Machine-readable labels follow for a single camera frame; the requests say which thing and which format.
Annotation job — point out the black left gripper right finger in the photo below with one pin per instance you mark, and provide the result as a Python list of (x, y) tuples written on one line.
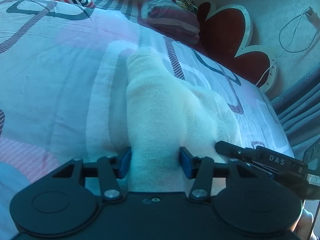
[(203, 170)]

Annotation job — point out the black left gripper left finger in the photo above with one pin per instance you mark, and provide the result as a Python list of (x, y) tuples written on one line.
[(107, 169)]

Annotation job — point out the cream knitted sweater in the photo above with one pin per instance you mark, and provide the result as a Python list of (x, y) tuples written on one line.
[(164, 114)]

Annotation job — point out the person's right hand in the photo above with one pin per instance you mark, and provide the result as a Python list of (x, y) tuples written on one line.
[(303, 227)]

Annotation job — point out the blue curtain right side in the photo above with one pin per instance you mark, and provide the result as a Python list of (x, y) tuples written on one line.
[(298, 112)]

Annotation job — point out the patterned pastel bed quilt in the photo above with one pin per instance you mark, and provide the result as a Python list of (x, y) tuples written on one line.
[(63, 91)]

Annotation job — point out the red white heart headboard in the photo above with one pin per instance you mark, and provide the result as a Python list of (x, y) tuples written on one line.
[(225, 34)]

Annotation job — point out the striped purple pillow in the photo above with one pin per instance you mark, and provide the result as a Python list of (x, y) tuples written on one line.
[(172, 17)]

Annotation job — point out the dark patterned item on pillow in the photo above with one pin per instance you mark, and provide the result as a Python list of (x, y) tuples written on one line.
[(188, 5)]

